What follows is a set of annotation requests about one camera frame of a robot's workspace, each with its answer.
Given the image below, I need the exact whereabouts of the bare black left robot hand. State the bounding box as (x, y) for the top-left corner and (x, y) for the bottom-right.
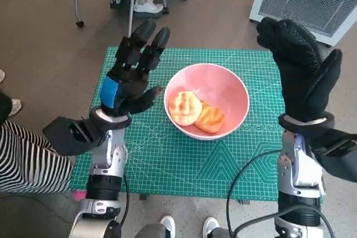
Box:
(99, 19), (171, 118)

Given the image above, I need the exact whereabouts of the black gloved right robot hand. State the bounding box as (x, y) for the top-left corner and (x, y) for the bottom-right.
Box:
(255, 17), (343, 124)

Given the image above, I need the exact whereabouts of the round pale toy bread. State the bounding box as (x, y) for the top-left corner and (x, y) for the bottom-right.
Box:
(168, 90), (203, 127)

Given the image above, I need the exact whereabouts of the pink bowl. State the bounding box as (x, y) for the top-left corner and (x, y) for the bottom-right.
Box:
(163, 64), (250, 141)

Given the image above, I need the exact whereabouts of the braided orange toy bread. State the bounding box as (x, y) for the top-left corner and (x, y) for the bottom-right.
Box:
(194, 101), (226, 134)

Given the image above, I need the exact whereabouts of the green cutting mat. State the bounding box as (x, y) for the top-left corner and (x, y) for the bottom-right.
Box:
(68, 47), (327, 202)

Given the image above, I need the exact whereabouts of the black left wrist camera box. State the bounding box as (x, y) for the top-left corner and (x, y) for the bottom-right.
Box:
(42, 116), (108, 157)

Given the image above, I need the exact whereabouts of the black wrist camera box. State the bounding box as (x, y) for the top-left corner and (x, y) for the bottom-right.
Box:
(42, 116), (108, 157)
(306, 128), (357, 183)

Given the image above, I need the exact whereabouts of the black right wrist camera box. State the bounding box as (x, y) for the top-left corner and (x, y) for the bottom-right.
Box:
(306, 128), (357, 183)

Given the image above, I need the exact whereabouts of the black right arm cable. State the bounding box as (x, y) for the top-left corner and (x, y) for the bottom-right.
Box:
(225, 150), (281, 238)

